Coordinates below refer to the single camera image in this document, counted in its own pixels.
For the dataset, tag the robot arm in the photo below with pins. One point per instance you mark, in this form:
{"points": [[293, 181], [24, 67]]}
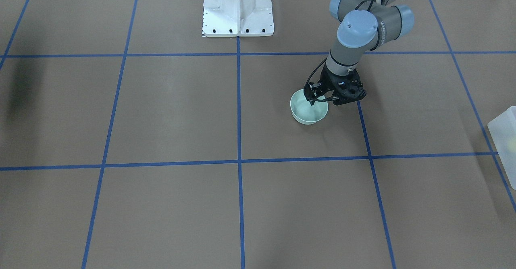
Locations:
{"points": [[364, 25]]}

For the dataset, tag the mint green bowl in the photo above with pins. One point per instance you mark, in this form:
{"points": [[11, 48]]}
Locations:
{"points": [[305, 113]]}

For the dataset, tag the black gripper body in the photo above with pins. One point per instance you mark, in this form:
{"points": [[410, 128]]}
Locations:
{"points": [[327, 80]]}

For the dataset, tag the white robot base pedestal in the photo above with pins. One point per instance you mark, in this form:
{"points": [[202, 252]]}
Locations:
{"points": [[231, 18]]}

